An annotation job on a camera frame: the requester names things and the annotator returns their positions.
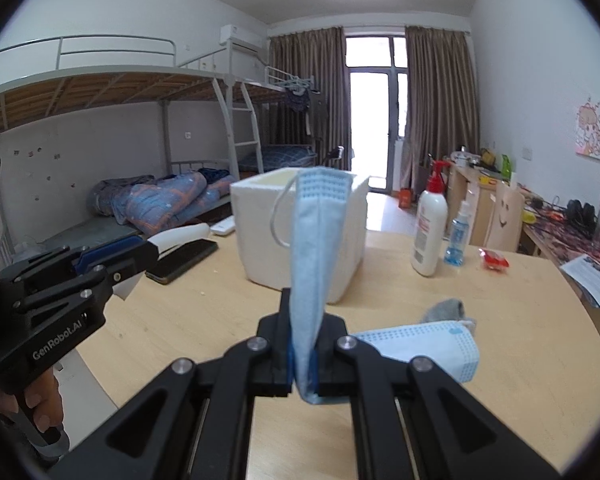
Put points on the brown curtain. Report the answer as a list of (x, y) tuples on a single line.
[(320, 70), (440, 110)]

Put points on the black folding chair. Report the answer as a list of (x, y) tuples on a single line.
[(335, 155)]

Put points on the orange box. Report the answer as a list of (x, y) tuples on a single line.
[(405, 198)]

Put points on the red snack packet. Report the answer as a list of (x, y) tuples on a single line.
[(495, 259)]

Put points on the glass balcony door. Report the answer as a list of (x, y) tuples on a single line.
[(375, 120)]

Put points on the folded blue plaid bedding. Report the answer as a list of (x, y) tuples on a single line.
[(280, 155)]

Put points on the cartoon wall poster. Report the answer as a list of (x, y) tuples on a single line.
[(591, 127)]

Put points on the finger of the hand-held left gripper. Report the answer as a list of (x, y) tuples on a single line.
[(92, 287), (125, 252)]

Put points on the white foam box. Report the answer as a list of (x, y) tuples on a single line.
[(260, 240)]

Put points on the white metal bed ladder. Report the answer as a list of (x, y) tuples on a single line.
[(245, 125)]

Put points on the white remote control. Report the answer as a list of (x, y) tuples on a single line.
[(223, 227)]

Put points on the white air conditioner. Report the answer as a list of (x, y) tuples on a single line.
[(240, 37)]

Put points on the person's left hand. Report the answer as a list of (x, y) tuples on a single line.
[(42, 402)]

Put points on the white lotion pump bottle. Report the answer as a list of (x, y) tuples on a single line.
[(430, 230)]

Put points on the white metal bunk bed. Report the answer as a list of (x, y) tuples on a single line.
[(105, 82), (285, 157)]

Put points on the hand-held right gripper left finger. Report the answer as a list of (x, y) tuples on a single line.
[(275, 355)]

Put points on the blue plaid quilt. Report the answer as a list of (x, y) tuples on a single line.
[(165, 200)]

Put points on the white wall socket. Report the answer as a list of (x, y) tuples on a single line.
[(527, 154)]

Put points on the green bag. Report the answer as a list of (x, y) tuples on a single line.
[(505, 167)]

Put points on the black smartphone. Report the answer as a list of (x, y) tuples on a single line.
[(180, 262)]

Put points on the hanging dark clothes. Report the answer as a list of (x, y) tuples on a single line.
[(305, 110)]

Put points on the blue clothes hanger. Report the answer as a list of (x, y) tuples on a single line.
[(295, 81)]

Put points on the yellow bowl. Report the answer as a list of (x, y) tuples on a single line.
[(529, 216)]

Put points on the clear blue spray bottle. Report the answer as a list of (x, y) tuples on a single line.
[(457, 245)]

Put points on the grey sock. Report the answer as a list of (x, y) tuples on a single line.
[(445, 310)]

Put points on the desk with patterned cloth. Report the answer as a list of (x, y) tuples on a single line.
[(560, 235)]

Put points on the black headphones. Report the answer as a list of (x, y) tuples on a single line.
[(582, 217)]

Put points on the blue face mask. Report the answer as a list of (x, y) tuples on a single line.
[(310, 260), (430, 345)]

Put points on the wooden chair with smiley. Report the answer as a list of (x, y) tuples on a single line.
[(500, 220)]

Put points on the wooden desk with drawers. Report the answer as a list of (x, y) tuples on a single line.
[(467, 200)]

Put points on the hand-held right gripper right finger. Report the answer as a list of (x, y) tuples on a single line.
[(330, 360)]

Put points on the printed paper sheet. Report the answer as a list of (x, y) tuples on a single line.
[(592, 282)]

